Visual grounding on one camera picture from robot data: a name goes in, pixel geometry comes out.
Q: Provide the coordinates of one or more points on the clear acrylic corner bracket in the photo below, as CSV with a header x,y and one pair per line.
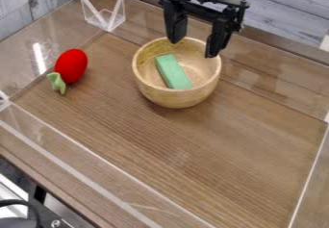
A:
x,y
104,19

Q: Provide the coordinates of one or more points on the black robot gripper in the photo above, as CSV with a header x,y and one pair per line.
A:
x,y
225,13

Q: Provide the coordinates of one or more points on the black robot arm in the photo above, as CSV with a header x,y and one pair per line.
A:
x,y
225,13

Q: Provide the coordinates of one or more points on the green rectangular block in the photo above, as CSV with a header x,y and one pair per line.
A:
x,y
172,72

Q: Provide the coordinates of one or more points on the clear acrylic tray wall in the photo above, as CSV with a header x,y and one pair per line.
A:
x,y
105,194

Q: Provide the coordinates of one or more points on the red plush strawberry toy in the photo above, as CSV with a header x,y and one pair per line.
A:
x,y
69,70

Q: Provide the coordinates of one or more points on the light wooden bowl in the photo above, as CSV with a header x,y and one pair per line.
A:
x,y
203,71

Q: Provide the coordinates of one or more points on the black table leg bracket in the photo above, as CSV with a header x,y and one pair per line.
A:
x,y
51,220

